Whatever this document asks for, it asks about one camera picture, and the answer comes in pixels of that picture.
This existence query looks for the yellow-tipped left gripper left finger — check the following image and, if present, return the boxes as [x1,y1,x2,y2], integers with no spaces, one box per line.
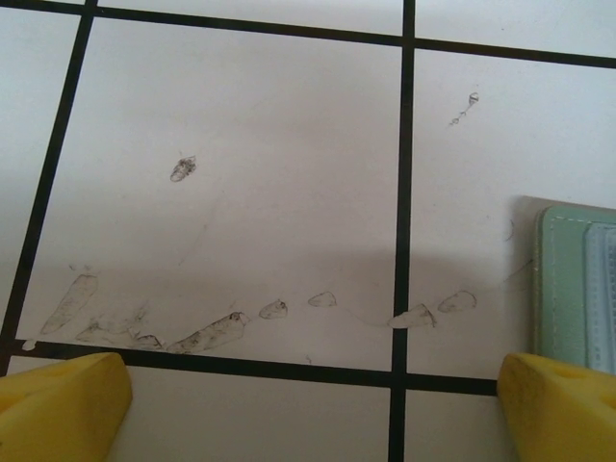
[0,352,134,462]

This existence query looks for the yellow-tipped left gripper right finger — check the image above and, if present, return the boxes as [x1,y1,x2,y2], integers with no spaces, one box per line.
[497,352,616,462]

